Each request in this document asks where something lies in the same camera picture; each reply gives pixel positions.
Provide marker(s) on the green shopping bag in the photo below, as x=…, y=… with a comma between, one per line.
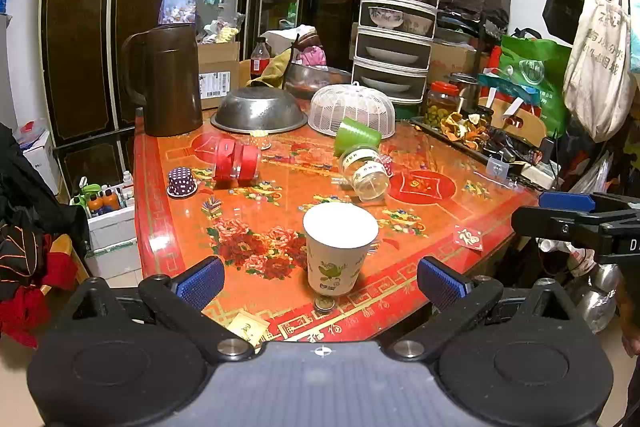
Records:
x=539, y=65

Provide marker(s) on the cardboard box with label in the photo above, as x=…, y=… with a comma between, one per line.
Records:
x=218, y=71

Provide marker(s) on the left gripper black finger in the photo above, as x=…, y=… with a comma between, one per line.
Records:
x=608, y=224

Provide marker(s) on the white paper cup green print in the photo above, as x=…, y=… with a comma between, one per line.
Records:
x=338, y=238

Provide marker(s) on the purple polka dot cup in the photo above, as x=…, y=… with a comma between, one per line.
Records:
x=181, y=183

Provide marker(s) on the white stacked drawer rack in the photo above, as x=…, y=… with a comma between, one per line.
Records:
x=393, y=47

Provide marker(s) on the green plastic cup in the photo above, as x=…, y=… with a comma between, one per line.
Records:
x=351, y=133

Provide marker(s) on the clear plastic cup with ribbon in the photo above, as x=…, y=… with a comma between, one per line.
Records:
x=363, y=169

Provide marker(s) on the tray of dried snacks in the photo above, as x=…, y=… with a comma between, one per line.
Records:
x=476, y=137

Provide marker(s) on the beige canvas tote bag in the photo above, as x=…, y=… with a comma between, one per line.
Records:
x=598, y=89

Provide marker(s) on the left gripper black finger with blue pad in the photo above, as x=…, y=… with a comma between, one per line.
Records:
x=178, y=303
x=461, y=304

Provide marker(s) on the red floral tablecloth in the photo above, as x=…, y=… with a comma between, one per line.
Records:
x=440, y=203

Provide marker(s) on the white box with bottles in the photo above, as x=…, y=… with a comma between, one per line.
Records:
x=113, y=245

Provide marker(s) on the small orange dotted cup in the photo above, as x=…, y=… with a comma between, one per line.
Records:
x=260, y=139

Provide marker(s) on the clear cup red ribbon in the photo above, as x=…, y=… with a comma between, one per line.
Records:
x=235, y=161

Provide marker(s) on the brown plastic pitcher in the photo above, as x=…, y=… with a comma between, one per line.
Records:
x=160, y=71

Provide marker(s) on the steel colander bowl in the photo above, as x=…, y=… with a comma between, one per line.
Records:
x=249, y=109

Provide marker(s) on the glass jar red lid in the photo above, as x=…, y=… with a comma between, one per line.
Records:
x=442, y=99

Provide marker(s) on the white mesh food cover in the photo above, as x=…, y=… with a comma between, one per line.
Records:
x=331, y=104

